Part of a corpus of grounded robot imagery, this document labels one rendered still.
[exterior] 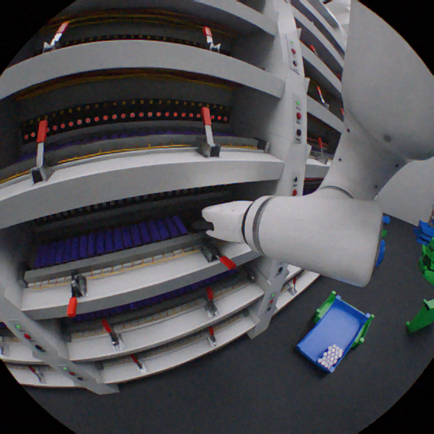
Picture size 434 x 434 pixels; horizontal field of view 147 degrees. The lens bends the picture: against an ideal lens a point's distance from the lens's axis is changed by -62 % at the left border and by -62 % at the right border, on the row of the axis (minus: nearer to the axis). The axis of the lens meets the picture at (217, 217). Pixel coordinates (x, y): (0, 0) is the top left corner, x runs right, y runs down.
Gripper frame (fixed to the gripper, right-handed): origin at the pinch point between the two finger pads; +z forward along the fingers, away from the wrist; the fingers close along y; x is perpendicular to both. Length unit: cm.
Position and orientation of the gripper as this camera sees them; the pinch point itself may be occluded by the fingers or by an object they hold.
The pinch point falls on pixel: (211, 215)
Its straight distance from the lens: 37.3
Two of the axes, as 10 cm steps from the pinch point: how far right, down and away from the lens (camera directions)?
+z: -5.3, -1.0, 8.4
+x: 1.2, 9.8, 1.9
